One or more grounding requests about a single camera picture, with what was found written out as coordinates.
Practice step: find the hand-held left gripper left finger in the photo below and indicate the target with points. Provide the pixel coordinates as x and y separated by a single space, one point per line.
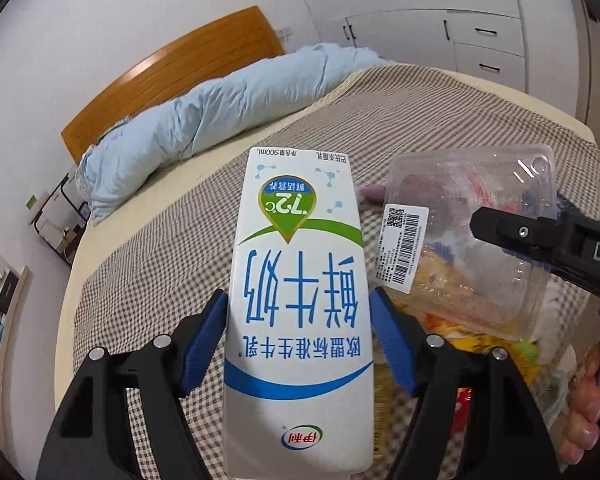
207 340

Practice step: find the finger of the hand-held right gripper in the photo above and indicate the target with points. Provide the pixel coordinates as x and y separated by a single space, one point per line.
520 232

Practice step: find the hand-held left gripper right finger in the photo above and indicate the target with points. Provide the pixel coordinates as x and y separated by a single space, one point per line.
392 345

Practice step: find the clear plastic clamshell container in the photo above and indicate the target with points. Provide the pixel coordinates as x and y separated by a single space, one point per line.
455 220

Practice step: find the white blue milk carton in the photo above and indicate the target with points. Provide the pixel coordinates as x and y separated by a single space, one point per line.
300 310

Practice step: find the purple sock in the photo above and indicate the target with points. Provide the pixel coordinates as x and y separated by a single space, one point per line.
372 193

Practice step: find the person's right hand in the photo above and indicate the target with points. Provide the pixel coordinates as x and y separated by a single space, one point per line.
585 410

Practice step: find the cream bed sheet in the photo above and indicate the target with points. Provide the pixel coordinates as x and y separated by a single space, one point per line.
530 102

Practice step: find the black metal bedside table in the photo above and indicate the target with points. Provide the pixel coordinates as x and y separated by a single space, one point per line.
60 240

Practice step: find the cluttered window sill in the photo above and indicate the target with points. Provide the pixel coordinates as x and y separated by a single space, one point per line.
15 290

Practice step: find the light blue duvet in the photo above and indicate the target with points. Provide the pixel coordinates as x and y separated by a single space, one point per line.
180 125

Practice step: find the white wardrobe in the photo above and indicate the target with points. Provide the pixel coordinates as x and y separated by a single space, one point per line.
405 35

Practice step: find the wooden headboard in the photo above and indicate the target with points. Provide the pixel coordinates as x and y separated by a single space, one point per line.
180 60

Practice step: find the white wall socket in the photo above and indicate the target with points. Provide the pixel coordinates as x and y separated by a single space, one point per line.
286 34

